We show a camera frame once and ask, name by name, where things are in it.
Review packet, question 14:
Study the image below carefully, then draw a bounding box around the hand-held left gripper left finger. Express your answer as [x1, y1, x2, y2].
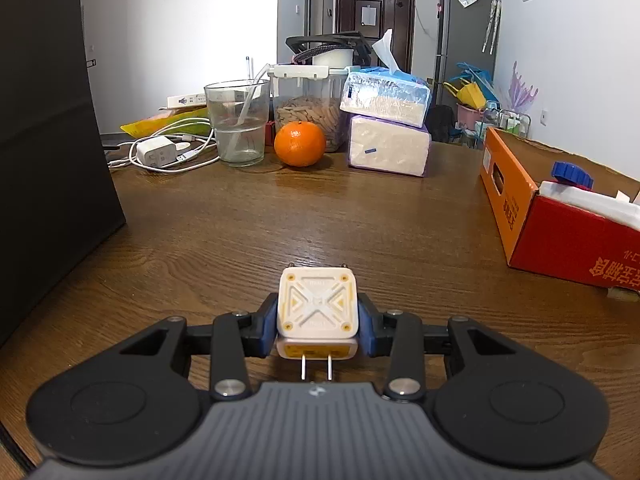
[119, 294, 279, 401]

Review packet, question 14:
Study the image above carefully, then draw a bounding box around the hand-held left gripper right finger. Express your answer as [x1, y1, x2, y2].
[357, 292, 511, 403]

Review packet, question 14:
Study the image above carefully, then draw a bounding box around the cream plug adapter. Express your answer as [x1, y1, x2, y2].
[276, 262, 360, 383]

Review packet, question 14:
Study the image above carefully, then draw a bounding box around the orange cardboard box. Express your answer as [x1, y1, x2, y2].
[479, 127, 640, 291]

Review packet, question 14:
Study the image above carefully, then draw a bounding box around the clear glass cup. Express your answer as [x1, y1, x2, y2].
[204, 80, 271, 167]

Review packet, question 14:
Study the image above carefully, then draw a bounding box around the orange fruit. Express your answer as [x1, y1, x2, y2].
[273, 121, 326, 167]

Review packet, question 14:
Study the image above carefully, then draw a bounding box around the purple tissue pack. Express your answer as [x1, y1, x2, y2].
[347, 115, 432, 177]

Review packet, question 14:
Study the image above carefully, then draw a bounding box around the white charger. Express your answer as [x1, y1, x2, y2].
[137, 136, 177, 170]

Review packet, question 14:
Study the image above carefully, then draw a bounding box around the clear drinking straw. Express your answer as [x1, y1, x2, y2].
[227, 64, 268, 161]

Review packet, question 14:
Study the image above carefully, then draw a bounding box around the clear food container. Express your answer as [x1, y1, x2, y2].
[267, 64, 348, 153]

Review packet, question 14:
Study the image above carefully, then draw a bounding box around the yellow flat packet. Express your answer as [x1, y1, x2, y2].
[120, 107, 211, 137]

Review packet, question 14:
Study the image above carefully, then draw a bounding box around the pink bucket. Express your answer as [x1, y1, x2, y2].
[456, 104, 486, 131]

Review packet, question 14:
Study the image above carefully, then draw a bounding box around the blue tissue pack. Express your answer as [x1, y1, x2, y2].
[340, 29, 432, 128]

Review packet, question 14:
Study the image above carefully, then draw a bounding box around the white flat box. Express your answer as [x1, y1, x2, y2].
[160, 91, 208, 111]

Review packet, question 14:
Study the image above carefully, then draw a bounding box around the white utility cart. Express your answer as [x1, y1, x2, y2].
[482, 102, 532, 141]

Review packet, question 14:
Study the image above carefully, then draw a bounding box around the yellow bag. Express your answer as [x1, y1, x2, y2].
[444, 77, 488, 110]

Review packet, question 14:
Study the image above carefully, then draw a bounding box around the blue ridged lid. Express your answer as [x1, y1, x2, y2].
[551, 161, 595, 190]

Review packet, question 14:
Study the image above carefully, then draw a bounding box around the white plastic container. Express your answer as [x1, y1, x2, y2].
[539, 180, 640, 226]

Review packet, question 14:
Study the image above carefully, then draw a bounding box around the white bowl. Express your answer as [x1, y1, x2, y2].
[312, 47, 353, 67]

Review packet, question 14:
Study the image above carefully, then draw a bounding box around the blue folded rack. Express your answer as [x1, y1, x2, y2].
[456, 61, 496, 86]

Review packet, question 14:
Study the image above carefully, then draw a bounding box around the black monitor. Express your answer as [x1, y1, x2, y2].
[0, 0, 128, 348]

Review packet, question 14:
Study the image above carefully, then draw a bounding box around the grey refrigerator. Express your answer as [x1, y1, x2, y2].
[434, 0, 498, 106]

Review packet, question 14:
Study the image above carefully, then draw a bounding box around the brown entrance door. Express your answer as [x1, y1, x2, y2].
[335, 0, 417, 73]

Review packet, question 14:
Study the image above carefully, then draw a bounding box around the white folded umbrella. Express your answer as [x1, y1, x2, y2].
[481, 0, 502, 55]

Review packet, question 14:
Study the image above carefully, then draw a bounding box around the white cable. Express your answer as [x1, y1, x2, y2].
[107, 117, 221, 175]

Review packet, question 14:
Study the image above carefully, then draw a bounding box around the purple wall decoration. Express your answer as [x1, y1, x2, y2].
[502, 60, 540, 113]

